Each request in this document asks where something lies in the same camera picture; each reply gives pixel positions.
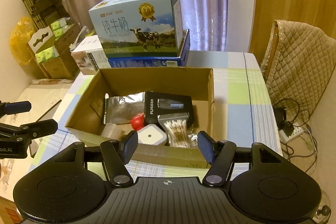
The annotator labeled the Doraemon toy figure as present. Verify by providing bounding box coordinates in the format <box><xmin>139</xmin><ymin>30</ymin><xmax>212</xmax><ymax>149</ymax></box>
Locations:
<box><xmin>130</xmin><ymin>113</ymin><xmax>145</xmax><ymax>131</ymax></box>

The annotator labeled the white square night light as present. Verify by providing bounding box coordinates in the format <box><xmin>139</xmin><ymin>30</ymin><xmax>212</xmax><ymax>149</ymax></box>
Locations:
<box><xmin>137</xmin><ymin>124</ymin><xmax>167</xmax><ymax>145</ymax></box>

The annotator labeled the cotton swab bag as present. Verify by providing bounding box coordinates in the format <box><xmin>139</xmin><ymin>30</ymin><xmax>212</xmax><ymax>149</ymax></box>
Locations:
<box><xmin>158</xmin><ymin>113</ymin><xmax>190</xmax><ymax>148</ymax></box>

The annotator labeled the black product box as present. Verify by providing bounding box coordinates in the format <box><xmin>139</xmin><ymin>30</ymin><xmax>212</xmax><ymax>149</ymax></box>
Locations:
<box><xmin>144</xmin><ymin>92</ymin><xmax>195</xmax><ymax>127</ymax></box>

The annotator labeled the brown cardboard box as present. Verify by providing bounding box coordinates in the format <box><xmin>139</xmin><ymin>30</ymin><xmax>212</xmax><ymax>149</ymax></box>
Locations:
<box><xmin>64</xmin><ymin>66</ymin><xmax>215</xmax><ymax>169</ymax></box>

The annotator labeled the silver foil bag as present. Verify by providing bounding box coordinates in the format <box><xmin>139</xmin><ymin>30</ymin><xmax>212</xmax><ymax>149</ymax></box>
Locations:
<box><xmin>102</xmin><ymin>92</ymin><xmax>145</xmax><ymax>125</ymax></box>

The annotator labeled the checked tablecloth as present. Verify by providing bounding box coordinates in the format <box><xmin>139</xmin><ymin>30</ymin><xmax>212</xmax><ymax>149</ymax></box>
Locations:
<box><xmin>28</xmin><ymin>50</ymin><xmax>284</xmax><ymax>180</ymax></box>

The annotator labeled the cardboard box with tissue packs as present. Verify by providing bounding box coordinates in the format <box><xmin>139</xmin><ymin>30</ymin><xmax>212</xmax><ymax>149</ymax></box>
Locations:
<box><xmin>28</xmin><ymin>24</ymin><xmax>80</xmax><ymax>80</ymax></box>

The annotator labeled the yellow plastic bag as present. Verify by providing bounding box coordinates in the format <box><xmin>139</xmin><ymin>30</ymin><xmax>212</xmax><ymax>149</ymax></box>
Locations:
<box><xmin>9</xmin><ymin>16</ymin><xmax>37</xmax><ymax>66</ymax></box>

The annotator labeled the white power strip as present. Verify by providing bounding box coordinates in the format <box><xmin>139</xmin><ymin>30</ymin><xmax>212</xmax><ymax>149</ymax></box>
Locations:
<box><xmin>278</xmin><ymin>126</ymin><xmax>307</xmax><ymax>144</ymax></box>

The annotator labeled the white appliance box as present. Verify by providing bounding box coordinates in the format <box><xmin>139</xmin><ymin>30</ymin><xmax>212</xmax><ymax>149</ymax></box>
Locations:
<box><xmin>71</xmin><ymin>35</ymin><xmax>111</xmax><ymax>75</ymax></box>

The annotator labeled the blue flat box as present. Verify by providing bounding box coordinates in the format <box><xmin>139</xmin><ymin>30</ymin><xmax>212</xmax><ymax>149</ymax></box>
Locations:
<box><xmin>106</xmin><ymin>28</ymin><xmax>191</xmax><ymax>68</ymax></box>

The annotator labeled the quilted beige chair cover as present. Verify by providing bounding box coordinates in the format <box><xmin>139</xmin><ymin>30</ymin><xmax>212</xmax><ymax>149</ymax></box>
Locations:
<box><xmin>260</xmin><ymin>20</ymin><xmax>335</xmax><ymax>113</ymax></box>

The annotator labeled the milk carton box with cow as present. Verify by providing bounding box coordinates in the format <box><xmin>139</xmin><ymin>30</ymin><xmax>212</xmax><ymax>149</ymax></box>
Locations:
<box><xmin>89</xmin><ymin>0</ymin><xmax>183</xmax><ymax>58</ymax></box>

